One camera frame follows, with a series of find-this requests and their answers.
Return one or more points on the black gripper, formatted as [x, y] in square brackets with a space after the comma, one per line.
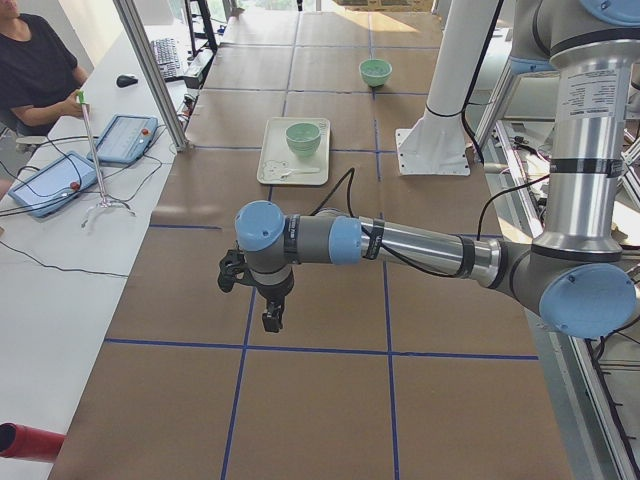
[273, 293]

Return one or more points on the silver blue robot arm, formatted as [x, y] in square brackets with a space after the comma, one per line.
[570, 275]

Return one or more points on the white plastic spoon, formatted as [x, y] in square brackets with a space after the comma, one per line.
[285, 173]

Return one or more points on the pale green serving tray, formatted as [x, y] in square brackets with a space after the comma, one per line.
[276, 155]

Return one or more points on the blue teach pendant far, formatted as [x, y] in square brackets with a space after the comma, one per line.
[125, 139]

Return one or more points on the blue teach pendant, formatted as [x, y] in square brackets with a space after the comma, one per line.
[125, 139]
[55, 185]

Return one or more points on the green bowl with ice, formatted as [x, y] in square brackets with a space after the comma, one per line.
[375, 72]

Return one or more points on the blue teach pendant near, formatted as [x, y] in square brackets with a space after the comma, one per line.
[55, 185]

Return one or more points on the black computer mouse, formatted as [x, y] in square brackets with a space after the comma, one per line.
[126, 80]

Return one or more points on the black keyboard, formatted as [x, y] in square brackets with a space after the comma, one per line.
[167, 58]

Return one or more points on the red cylinder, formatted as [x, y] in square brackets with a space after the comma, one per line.
[29, 443]

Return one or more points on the person in black shirt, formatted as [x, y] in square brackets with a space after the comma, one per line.
[40, 76]

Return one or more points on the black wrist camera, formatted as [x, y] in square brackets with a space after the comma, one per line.
[272, 321]

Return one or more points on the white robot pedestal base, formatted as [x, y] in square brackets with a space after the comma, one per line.
[436, 144]

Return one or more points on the aluminium frame post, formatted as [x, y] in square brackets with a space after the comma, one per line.
[136, 33]

